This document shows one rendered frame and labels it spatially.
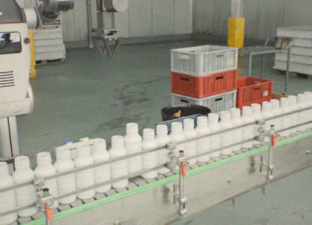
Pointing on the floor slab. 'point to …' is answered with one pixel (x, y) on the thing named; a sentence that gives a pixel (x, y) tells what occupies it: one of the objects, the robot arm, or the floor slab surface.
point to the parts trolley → (263, 61)
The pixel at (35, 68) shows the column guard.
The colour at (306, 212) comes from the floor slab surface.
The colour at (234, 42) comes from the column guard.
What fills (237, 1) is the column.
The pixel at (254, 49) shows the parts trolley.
